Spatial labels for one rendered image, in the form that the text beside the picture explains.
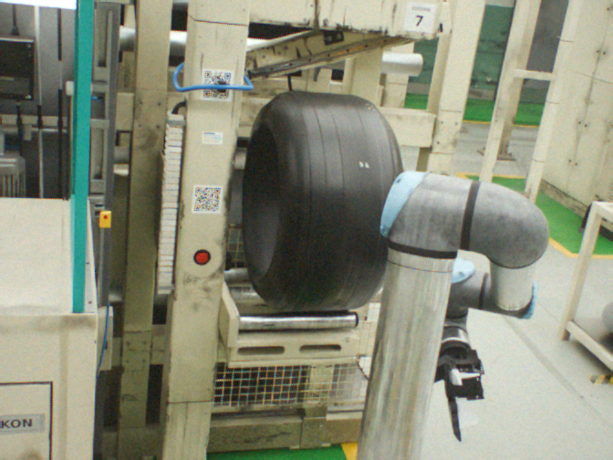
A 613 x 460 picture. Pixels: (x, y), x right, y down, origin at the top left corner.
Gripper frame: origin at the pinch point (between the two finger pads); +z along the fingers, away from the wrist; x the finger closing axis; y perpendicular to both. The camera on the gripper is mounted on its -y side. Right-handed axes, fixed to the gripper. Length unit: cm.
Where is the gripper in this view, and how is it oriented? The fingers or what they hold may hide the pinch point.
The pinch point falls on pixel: (456, 414)
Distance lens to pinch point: 166.0
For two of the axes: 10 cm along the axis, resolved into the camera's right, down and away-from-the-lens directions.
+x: 0.9, 8.9, 4.5
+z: -0.3, 4.6, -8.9
